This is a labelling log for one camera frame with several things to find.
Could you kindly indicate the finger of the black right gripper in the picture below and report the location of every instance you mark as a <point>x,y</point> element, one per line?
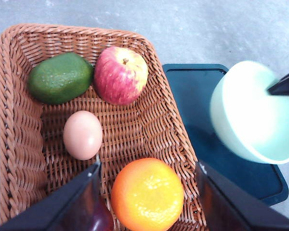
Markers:
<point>281,87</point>

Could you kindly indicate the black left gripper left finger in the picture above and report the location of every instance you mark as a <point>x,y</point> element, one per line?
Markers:
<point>70,207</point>

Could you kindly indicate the light green ceramic bowl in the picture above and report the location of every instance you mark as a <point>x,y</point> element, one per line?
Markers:
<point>252,119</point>

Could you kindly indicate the beige egg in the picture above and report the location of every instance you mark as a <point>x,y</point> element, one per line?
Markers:
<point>82,134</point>

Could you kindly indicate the brown wicker basket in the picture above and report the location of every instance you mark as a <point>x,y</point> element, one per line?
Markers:
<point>34,159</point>

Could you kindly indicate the dark red plum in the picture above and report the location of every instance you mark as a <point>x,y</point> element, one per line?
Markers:
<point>102,219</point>

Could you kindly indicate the orange mandarin fruit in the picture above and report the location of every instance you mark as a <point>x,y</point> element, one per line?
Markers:
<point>147,194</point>

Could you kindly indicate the dark teal rectangular tray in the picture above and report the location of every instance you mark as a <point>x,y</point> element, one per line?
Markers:
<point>192,88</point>

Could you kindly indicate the green avocado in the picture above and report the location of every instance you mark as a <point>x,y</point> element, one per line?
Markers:
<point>59,78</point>

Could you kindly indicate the red yellow apple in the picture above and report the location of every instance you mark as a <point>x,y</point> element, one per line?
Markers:
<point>120,75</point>

